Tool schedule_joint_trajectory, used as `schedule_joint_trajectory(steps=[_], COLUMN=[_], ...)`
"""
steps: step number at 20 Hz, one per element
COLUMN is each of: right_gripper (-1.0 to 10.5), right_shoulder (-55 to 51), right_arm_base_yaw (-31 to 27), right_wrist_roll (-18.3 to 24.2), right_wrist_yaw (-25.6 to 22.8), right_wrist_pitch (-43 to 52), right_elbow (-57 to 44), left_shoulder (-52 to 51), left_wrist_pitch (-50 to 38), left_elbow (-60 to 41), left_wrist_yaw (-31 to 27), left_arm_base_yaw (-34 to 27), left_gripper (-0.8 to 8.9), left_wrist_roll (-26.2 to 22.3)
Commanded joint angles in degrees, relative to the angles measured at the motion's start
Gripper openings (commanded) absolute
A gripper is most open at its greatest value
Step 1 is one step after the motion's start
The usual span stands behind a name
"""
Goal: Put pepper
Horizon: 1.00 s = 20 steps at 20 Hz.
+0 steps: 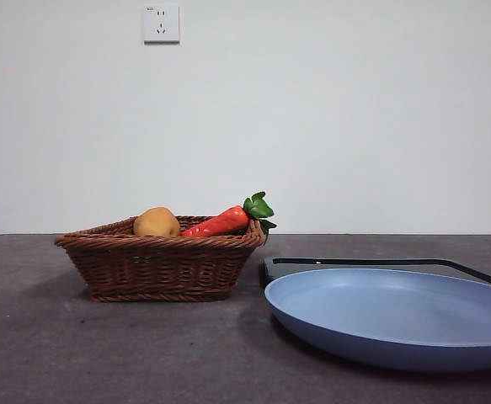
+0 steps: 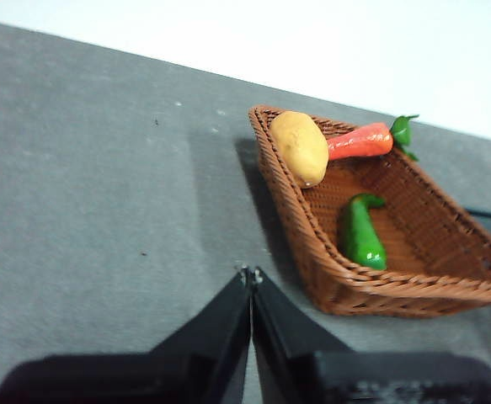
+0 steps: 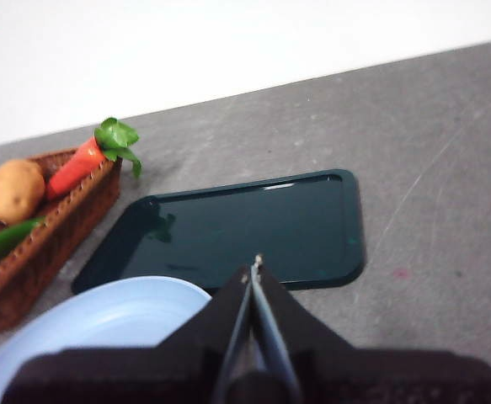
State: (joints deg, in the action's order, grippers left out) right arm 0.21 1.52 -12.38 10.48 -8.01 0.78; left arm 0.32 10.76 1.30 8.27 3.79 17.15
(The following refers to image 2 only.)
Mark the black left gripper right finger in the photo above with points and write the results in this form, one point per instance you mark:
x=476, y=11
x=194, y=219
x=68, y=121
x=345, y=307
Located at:
x=312, y=379

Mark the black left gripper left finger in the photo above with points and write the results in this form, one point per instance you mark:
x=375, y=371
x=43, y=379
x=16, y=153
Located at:
x=194, y=370

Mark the green pepper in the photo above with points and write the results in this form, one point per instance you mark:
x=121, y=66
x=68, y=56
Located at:
x=359, y=235

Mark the brown wicker basket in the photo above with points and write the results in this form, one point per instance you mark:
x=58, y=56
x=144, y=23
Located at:
x=417, y=235

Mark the tan potato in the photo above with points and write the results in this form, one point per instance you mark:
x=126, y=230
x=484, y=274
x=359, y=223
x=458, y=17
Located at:
x=300, y=147

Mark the orange carrot with green leaves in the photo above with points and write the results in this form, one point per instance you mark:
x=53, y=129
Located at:
x=359, y=143

